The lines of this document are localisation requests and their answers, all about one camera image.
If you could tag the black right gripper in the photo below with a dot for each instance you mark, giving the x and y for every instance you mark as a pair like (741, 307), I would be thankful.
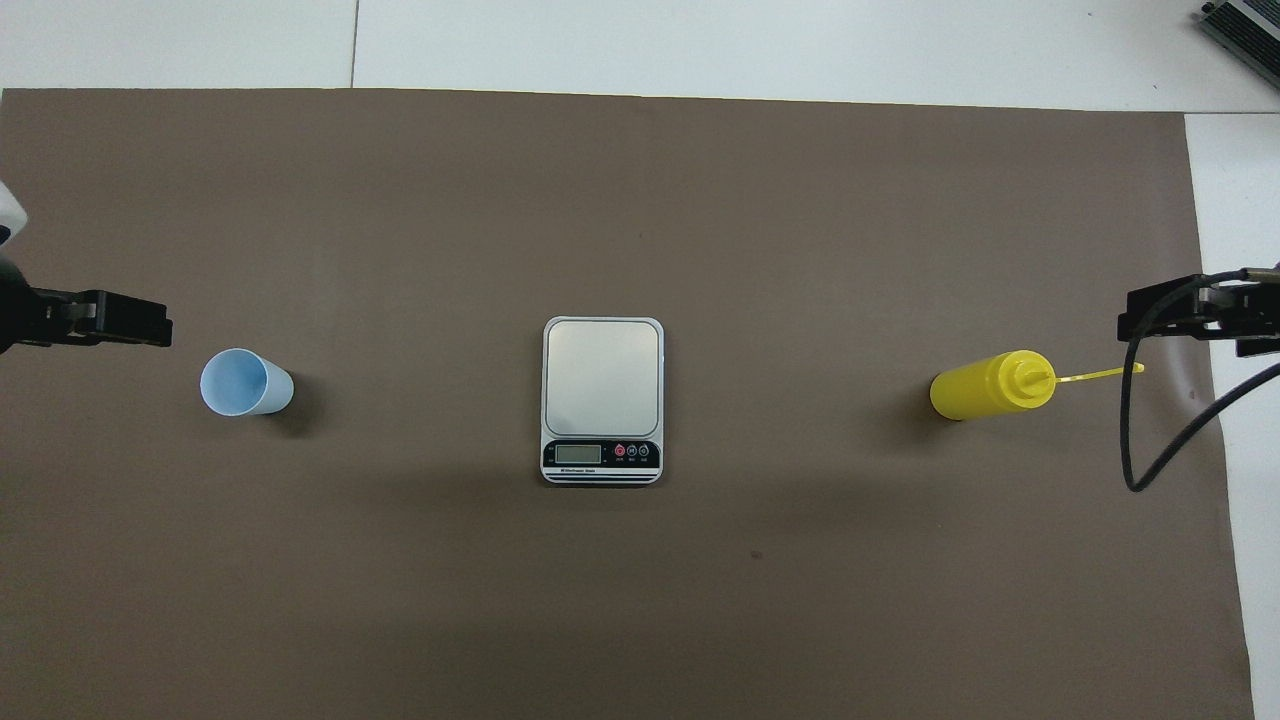
(1265, 345)

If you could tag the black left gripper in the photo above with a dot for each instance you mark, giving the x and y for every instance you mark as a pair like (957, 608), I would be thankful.
(12, 305)

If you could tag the light blue paper cup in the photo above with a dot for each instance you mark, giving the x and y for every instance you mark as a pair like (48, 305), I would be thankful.
(245, 385)

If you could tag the yellow squeeze bottle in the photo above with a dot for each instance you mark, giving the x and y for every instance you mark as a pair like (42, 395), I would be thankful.
(975, 392)

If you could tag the silver digital kitchen scale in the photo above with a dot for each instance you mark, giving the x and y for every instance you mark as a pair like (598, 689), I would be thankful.
(602, 380)

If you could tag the grey ribbed metal device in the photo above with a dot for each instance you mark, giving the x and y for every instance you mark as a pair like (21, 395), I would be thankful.
(1250, 35)

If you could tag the brown table mat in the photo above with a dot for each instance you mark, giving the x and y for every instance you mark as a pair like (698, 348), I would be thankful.
(640, 600)

